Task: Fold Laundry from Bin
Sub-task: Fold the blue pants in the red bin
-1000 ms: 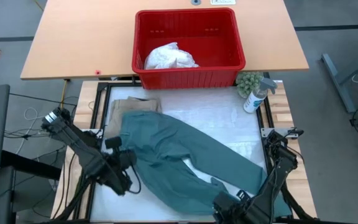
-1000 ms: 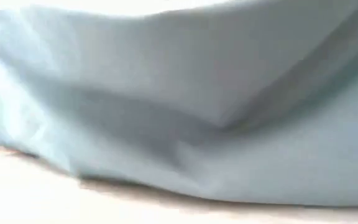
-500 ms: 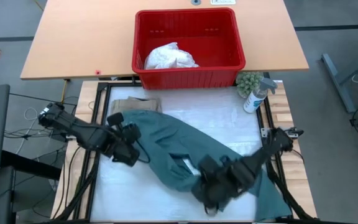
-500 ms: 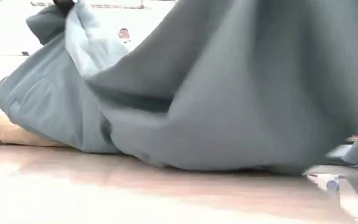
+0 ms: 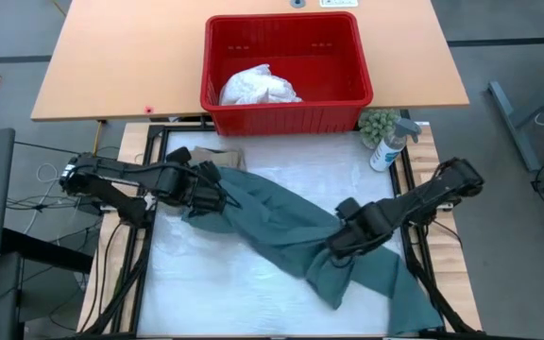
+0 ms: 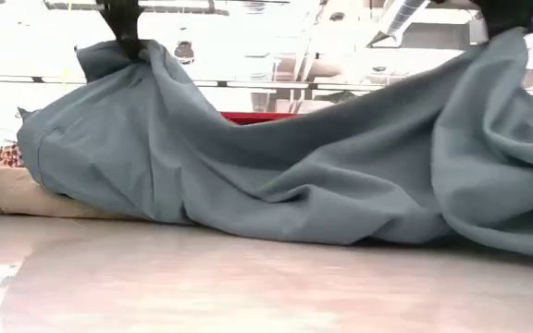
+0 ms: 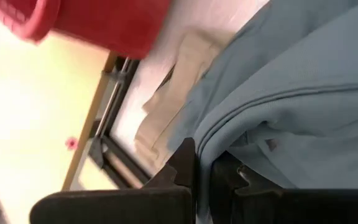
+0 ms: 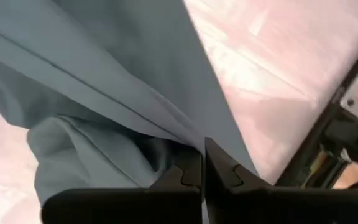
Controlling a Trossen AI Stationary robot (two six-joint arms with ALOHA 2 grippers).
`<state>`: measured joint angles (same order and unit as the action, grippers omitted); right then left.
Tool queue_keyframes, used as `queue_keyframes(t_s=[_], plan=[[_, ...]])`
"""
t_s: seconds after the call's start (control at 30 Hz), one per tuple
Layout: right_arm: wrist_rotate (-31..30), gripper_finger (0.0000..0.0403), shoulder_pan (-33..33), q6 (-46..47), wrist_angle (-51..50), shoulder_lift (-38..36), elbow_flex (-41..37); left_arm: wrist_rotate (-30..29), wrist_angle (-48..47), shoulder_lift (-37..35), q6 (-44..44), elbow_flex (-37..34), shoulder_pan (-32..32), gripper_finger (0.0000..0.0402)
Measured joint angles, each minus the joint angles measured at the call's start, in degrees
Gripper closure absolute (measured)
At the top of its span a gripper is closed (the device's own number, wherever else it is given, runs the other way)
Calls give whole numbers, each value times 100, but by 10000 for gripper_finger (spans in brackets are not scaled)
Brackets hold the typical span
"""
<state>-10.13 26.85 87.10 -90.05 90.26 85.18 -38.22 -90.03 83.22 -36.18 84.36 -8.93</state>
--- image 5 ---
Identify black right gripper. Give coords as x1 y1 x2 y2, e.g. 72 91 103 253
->
326 202 396 260

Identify grey-teal trousers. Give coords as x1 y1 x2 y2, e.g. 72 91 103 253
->
180 164 445 336

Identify red plastic laundry bin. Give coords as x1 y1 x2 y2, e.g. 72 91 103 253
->
199 11 375 137

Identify white spray bottle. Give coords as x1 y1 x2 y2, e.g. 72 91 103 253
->
369 117 423 173

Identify small potted succulent plant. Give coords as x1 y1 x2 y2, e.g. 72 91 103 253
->
357 108 401 150

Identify white towel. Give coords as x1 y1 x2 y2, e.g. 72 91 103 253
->
218 63 303 106

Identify light wooden desk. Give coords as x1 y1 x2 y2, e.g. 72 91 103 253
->
30 0 470 122

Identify black side table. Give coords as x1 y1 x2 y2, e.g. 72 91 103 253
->
0 226 94 340

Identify grey desk leg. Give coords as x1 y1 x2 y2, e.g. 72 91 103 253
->
487 80 544 174

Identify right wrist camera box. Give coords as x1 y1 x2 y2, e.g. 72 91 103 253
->
335 196 362 222

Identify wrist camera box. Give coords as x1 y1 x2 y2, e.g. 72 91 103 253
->
335 196 362 222
165 145 193 165

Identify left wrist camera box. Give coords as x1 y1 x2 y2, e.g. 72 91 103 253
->
165 145 193 165

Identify black aluminium table frame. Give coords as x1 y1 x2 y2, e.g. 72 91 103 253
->
80 121 488 340

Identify yellow cable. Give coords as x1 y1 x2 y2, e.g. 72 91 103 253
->
91 120 108 157

